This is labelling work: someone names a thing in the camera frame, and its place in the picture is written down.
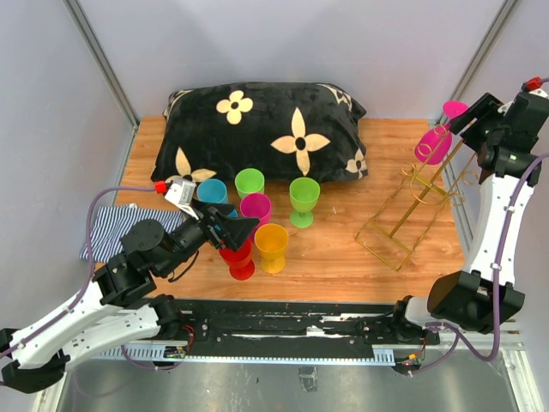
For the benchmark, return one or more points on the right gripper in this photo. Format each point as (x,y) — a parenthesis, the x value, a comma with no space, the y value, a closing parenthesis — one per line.
(486,105)

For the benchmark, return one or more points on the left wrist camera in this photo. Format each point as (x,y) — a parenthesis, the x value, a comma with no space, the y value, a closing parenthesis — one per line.
(180,194)

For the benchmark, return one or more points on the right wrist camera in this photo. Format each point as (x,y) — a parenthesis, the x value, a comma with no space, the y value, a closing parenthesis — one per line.
(534,86)

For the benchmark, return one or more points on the light green wine glass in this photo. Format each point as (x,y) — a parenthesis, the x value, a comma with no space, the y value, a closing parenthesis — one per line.
(249,181)

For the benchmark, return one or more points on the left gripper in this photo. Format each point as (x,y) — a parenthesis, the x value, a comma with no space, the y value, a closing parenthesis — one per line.
(234,230)

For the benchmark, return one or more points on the green glass yellow base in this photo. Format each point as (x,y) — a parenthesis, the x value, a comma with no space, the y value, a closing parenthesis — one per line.
(304,193)

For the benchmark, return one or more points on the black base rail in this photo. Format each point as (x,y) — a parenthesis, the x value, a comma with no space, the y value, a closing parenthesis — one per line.
(278,331)

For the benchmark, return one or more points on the yellow wine glass orange base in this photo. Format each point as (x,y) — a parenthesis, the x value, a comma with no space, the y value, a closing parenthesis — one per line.
(271,241)

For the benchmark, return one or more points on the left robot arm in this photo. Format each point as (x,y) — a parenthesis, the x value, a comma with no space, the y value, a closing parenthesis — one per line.
(109,311)

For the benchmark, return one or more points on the black floral plush pillow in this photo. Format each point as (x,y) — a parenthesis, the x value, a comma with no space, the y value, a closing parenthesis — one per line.
(286,130)

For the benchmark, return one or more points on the blue wine glass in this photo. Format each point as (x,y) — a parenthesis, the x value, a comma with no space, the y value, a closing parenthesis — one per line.
(212,191)

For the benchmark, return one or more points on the red wine glass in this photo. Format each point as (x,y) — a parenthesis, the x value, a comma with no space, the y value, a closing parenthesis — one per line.
(240,263)

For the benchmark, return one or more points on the blue white striped cloth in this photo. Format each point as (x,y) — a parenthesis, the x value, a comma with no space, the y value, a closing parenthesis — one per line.
(112,223)

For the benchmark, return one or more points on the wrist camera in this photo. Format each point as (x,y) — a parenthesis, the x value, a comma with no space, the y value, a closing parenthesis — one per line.
(180,194)
(534,86)

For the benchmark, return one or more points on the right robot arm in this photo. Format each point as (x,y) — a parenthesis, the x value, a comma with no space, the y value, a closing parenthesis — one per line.
(489,249)

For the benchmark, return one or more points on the gold wire glass rack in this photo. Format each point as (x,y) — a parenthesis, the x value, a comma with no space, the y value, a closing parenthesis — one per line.
(395,231)

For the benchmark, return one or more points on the pink base wine glass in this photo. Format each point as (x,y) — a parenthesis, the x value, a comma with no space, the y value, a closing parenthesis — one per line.
(435,143)

